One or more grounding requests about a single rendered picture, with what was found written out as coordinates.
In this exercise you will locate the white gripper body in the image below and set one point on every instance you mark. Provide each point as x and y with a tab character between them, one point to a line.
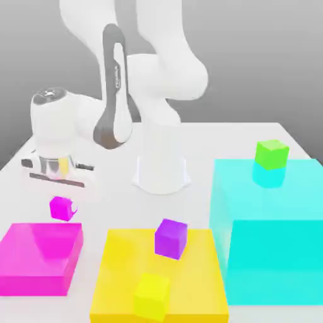
60	186

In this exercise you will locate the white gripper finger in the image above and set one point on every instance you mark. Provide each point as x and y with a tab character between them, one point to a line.
74	208

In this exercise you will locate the small magenta cube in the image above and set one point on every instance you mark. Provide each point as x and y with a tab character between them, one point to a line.
60	209

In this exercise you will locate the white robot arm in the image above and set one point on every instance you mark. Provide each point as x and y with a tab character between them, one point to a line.
161	141

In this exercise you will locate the small purple cube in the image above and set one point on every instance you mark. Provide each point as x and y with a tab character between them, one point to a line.
170	241

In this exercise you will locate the small yellow cube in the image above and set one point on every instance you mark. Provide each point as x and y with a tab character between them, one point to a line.
151	297

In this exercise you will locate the small cyan cube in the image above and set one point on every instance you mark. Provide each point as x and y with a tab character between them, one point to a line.
268	178

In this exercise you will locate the small green cube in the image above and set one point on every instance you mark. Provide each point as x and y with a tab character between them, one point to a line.
271	155

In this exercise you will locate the large magenta box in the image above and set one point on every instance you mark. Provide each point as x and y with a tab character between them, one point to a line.
30	254

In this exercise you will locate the large yellow box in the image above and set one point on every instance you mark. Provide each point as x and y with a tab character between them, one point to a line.
196	282

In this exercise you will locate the large cyan box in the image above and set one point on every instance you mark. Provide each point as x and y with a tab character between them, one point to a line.
272	247

